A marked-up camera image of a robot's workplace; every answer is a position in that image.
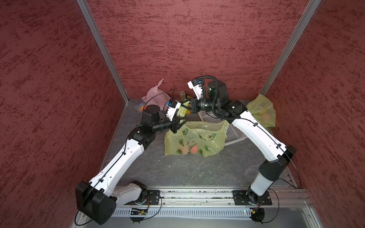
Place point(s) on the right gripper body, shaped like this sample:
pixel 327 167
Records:
pixel 199 105

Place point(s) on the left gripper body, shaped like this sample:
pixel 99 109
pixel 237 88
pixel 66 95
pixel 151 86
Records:
pixel 164 125

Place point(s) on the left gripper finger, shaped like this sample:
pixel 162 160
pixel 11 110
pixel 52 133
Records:
pixel 174 129
pixel 181 120

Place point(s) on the green avocado print bag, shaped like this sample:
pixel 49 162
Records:
pixel 210 137

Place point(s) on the pink plastic bag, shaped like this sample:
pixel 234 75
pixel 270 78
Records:
pixel 156 96

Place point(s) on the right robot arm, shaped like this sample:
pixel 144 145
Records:
pixel 211 95

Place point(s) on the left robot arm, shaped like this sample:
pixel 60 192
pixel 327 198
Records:
pixel 97 198

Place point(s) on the yellow pencil cup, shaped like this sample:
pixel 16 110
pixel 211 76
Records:
pixel 186 110

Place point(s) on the pencils in cup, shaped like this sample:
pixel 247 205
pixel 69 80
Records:
pixel 182 95

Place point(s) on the white plastic basket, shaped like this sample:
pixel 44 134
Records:
pixel 234 135

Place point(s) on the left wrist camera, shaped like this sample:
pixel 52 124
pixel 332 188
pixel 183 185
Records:
pixel 173 108

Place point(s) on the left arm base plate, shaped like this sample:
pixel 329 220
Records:
pixel 147 197

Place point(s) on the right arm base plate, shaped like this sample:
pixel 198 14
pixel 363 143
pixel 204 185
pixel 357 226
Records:
pixel 244 198

